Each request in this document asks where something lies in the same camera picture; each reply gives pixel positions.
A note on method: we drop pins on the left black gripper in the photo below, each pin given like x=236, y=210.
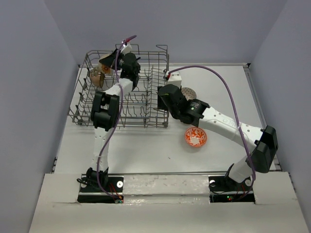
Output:
x=110, y=60

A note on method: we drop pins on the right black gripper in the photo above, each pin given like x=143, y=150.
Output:
x=161, y=104

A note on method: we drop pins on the white bowl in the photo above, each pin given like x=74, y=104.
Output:
x=105, y=69

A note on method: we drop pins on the brown glazed bowl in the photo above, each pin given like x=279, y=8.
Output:
x=97, y=78

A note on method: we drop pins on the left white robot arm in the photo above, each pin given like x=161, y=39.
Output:
x=106, y=109

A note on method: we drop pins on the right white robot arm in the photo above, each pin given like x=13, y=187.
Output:
x=261, y=143

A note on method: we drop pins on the patterned grey bowl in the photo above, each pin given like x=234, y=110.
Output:
x=189, y=93

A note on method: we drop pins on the orange floral bowl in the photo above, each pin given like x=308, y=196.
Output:
x=195, y=137

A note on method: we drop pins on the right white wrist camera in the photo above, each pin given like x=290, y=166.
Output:
x=175, y=78

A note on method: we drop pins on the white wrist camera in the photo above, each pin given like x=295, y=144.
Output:
x=126, y=48
x=175, y=78

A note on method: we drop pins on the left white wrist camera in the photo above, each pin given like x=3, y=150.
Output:
x=126, y=48

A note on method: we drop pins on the grey wire dish rack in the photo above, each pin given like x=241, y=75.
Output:
x=140, y=107

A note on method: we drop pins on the metal rail bar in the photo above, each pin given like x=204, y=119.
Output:
x=174, y=173

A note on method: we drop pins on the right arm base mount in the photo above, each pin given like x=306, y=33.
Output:
x=227, y=191

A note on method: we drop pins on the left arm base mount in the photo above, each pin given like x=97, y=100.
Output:
x=100, y=187

